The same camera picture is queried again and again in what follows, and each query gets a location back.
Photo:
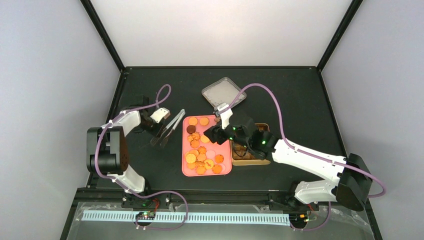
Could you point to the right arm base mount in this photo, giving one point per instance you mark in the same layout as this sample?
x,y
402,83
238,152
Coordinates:
x,y
286,202

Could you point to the clear plastic lid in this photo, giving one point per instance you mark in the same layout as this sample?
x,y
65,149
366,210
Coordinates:
x,y
222,91

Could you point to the metal tongs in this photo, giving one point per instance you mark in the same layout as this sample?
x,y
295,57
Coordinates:
x,y
166,131

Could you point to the dark chocolate cookie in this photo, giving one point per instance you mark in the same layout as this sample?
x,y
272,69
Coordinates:
x,y
191,129

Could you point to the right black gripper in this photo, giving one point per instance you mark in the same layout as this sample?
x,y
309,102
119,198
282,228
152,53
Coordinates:
x,y
214,131

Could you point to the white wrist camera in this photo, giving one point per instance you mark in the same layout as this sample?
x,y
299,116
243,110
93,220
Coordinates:
x,y
223,113
160,114

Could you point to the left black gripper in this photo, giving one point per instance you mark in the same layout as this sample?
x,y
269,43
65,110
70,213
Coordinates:
x,y
155,131

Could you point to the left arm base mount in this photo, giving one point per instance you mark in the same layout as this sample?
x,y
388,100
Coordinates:
x,y
158,202

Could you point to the pale pink cookie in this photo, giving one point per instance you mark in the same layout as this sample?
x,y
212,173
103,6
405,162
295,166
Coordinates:
x,y
210,154

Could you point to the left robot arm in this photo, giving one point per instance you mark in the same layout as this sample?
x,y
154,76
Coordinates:
x,y
107,153

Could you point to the orange round cookie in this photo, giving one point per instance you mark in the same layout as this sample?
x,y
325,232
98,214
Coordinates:
x,y
193,121
204,121
204,139

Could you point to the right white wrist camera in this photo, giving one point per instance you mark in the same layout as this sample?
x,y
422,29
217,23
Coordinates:
x,y
223,113

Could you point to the white slotted cable duct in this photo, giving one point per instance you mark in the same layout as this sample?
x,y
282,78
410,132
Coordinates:
x,y
277,219

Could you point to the pink plastic tray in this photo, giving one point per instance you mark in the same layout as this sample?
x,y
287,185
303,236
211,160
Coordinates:
x,y
222,163

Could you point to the gold cookie tin box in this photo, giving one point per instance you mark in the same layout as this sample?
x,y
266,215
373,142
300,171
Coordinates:
x,y
241,157

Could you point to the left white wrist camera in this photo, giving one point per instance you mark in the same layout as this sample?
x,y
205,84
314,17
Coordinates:
x,y
160,114

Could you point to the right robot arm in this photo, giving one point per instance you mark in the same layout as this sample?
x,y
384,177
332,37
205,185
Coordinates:
x,y
344,180

